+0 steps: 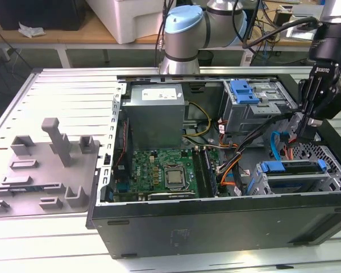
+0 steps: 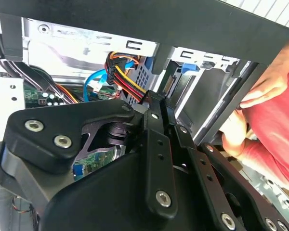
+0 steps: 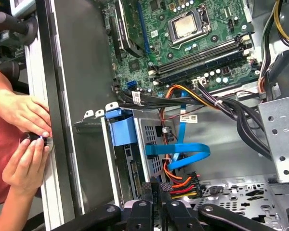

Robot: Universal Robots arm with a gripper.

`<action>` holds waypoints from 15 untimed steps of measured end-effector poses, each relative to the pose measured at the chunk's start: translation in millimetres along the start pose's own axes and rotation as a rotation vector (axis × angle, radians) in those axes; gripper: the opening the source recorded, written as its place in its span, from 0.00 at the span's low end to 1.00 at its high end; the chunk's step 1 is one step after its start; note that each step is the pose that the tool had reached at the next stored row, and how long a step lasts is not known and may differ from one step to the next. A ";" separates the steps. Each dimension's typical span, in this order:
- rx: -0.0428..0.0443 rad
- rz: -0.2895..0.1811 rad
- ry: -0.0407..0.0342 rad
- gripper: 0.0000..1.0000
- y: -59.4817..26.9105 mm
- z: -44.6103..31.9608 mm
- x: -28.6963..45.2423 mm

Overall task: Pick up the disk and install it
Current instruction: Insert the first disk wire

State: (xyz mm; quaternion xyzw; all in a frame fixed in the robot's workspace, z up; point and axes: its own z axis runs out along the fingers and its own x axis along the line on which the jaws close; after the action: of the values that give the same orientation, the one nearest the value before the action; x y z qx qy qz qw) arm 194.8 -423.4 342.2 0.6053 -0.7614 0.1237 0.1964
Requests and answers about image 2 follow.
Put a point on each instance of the person right hand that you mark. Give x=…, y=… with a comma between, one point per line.
x=267, y=86

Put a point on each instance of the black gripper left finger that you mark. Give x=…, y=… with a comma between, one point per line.
x=50, y=125

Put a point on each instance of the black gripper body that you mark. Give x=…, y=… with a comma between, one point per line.
x=106, y=197

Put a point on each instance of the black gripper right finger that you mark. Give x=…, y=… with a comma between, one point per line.
x=207, y=173

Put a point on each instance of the person left hand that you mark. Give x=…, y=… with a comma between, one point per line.
x=233, y=134

